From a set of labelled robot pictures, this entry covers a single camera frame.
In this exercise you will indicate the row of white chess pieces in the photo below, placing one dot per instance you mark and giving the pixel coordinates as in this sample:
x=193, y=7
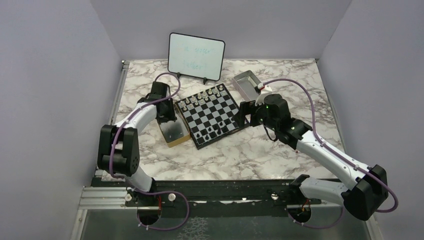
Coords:
x=216, y=96

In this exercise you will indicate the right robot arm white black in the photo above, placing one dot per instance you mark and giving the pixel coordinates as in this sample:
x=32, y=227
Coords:
x=362, y=189

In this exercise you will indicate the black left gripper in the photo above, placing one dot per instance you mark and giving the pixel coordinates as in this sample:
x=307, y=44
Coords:
x=170, y=115

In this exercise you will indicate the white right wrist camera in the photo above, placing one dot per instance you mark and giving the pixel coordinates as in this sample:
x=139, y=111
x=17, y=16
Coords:
x=263, y=91

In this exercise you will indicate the small whiteboard on stand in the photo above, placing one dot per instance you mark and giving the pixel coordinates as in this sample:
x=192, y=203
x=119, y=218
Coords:
x=195, y=56

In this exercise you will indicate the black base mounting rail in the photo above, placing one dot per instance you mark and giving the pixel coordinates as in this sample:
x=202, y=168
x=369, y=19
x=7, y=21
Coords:
x=213, y=198

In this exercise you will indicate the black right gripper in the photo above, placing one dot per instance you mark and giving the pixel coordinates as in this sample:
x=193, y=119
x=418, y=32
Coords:
x=247, y=108

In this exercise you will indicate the black white chessboard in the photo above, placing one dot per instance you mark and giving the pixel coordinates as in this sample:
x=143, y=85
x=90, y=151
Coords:
x=197, y=121

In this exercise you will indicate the gold metal tin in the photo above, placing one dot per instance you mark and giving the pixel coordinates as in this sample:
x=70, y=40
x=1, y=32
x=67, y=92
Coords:
x=174, y=132

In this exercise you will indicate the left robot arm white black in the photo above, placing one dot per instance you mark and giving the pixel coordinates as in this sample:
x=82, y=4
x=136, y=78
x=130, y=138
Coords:
x=119, y=152

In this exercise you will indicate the silver pink metal tin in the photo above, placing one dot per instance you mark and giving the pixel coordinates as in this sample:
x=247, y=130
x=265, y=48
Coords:
x=245, y=83

